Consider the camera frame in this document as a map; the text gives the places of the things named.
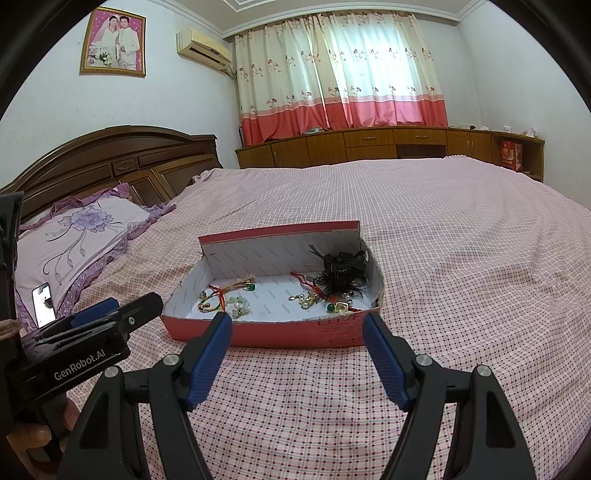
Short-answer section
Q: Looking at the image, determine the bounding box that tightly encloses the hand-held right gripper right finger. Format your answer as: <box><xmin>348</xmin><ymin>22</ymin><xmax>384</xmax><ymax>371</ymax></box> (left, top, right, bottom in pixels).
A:
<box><xmin>361</xmin><ymin>312</ymin><xmax>539</xmax><ymax>480</ymax></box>

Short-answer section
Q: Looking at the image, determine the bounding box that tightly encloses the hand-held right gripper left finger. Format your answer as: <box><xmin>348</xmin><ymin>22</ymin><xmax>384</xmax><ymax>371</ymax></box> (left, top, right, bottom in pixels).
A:
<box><xmin>55</xmin><ymin>312</ymin><xmax>234</xmax><ymax>480</ymax></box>

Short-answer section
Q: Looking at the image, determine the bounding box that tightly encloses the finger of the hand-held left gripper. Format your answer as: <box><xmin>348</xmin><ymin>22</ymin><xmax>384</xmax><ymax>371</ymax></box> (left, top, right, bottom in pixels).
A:
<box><xmin>115</xmin><ymin>292</ymin><xmax>164</xmax><ymax>335</ymax></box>
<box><xmin>69</xmin><ymin>298</ymin><xmax>122</xmax><ymax>329</ymax></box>

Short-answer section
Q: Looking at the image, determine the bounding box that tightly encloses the thin red string bracelet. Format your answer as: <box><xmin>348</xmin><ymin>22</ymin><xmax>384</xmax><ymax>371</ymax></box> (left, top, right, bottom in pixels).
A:
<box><xmin>198</xmin><ymin>285</ymin><xmax>232</xmax><ymax>315</ymax></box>

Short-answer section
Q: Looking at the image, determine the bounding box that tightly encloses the pale bead bracelet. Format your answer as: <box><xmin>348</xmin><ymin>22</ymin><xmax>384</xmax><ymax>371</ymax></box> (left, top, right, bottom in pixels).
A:
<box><xmin>224</xmin><ymin>295</ymin><xmax>252</xmax><ymax>319</ymax></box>

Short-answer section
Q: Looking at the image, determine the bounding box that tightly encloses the red cardboard box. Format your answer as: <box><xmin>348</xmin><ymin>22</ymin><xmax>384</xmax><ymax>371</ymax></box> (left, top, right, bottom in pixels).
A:
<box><xmin>160</xmin><ymin>220</ymin><xmax>385</xmax><ymax>349</ymax></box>

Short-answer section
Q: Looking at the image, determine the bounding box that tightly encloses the black hair accessory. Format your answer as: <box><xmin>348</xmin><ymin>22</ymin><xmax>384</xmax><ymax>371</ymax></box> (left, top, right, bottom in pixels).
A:
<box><xmin>308</xmin><ymin>244</ymin><xmax>372</xmax><ymax>296</ymax></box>

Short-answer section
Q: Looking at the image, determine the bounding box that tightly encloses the person's left hand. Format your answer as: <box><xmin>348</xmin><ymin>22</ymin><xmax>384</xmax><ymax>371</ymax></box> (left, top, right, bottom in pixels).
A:
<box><xmin>7</xmin><ymin>397</ymin><xmax>81</xmax><ymax>457</ymax></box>

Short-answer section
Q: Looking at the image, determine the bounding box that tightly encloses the white smartphone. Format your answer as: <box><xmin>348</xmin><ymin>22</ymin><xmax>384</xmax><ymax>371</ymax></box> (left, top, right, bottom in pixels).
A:
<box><xmin>31</xmin><ymin>283</ymin><xmax>57</xmax><ymax>329</ymax></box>

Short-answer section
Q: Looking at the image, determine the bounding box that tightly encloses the purple floral pillow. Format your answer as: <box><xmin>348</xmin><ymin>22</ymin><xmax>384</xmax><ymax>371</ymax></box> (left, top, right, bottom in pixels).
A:
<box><xmin>14</xmin><ymin>182</ymin><xmax>178</xmax><ymax>333</ymax></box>

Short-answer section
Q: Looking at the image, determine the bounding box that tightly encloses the dark wooden headboard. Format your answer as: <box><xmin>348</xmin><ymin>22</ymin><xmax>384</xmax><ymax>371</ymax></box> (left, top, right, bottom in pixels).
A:
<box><xmin>0</xmin><ymin>126</ymin><xmax>225</xmax><ymax>222</ymax></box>

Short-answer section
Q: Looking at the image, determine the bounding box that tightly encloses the long wooden cabinet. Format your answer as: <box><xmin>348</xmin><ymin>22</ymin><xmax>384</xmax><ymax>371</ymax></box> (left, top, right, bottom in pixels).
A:
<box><xmin>235</xmin><ymin>126</ymin><xmax>546</xmax><ymax>183</ymax></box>

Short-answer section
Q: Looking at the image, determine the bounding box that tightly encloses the red gift box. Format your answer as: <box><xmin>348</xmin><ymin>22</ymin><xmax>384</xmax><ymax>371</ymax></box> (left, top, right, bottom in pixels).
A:
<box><xmin>500</xmin><ymin>140</ymin><xmax>525</xmax><ymax>171</ymax></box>

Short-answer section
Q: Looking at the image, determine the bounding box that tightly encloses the cream and red curtain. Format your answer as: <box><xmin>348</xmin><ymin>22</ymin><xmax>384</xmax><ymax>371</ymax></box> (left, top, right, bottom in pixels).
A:
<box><xmin>233</xmin><ymin>11</ymin><xmax>450</xmax><ymax>146</ymax></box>

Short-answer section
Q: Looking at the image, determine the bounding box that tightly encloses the red string bracelet gold charm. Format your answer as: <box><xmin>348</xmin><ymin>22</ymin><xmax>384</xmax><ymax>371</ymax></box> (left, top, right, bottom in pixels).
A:
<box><xmin>290</xmin><ymin>271</ymin><xmax>354</xmax><ymax>315</ymax></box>

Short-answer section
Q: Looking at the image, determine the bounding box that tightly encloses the framed wall photo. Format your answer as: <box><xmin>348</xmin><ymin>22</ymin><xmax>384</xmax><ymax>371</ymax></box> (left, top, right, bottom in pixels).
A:
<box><xmin>79</xmin><ymin>7</ymin><xmax>147</xmax><ymax>78</ymax></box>

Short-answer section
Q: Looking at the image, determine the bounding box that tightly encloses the wall air conditioner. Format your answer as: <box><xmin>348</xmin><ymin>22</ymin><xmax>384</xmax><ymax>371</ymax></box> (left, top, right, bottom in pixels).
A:
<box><xmin>175</xmin><ymin>28</ymin><xmax>233</xmax><ymax>72</ymax></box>

